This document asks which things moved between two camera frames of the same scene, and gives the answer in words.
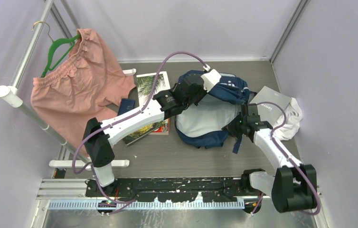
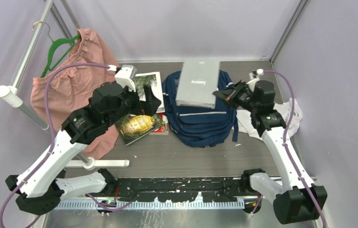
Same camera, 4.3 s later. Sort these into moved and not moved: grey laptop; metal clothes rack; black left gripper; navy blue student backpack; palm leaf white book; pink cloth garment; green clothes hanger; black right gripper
Moved: navy blue student backpack; palm leaf white book; grey laptop; black left gripper; black right gripper
Not moved: metal clothes rack; pink cloth garment; green clothes hanger
